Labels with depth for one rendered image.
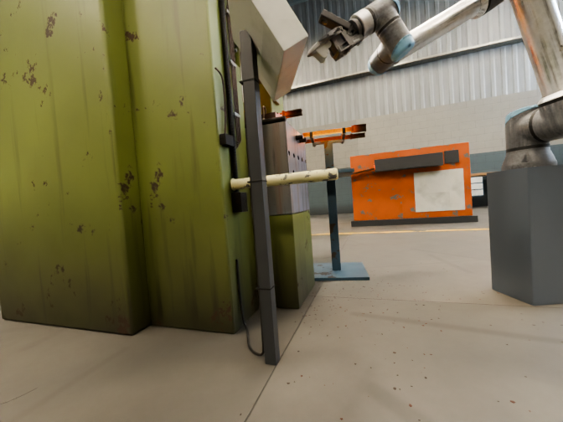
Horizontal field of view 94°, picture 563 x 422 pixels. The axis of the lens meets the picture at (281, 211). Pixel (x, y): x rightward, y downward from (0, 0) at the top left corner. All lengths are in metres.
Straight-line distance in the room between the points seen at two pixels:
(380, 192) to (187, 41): 4.06
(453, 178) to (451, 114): 4.65
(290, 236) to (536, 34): 1.26
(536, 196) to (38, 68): 2.31
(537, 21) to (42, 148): 2.16
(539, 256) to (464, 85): 8.39
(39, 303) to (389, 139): 8.63
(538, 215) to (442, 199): 3.45
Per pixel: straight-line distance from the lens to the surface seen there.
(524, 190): 1.55
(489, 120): 9.63
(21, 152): 1.85
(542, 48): 1.55
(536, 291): 1.62
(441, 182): 4.95
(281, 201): 1.28
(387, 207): 4.85
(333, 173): 0.99
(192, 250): 1.20
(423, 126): 9.23
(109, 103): 1.39
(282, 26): 0.83
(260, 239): 0.85
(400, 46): 1.21
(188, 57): 1.30
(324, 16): 1.17
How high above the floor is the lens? 0.53
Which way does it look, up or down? 2 degrees down
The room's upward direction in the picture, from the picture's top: 4 degrees counter-clockwise
